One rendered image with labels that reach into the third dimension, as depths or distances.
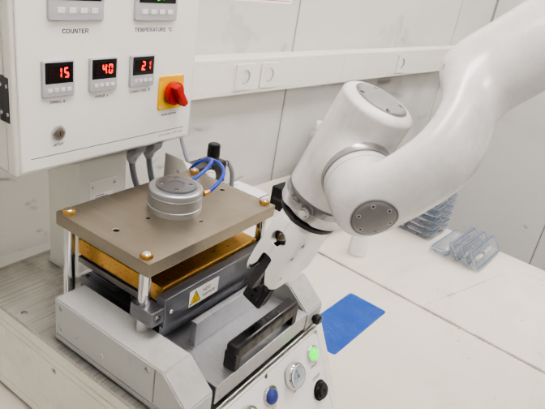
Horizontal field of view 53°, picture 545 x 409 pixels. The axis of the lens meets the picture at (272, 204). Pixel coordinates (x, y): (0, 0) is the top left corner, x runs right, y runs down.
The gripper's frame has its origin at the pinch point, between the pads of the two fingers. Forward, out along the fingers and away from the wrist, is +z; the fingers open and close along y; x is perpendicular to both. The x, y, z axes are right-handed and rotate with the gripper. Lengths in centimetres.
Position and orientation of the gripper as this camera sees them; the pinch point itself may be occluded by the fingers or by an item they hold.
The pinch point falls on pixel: (259, 290)
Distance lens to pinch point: 75.1
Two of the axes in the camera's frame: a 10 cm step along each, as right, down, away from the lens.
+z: -4.2, 7.2, 5.5
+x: -7.1, -6.4, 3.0
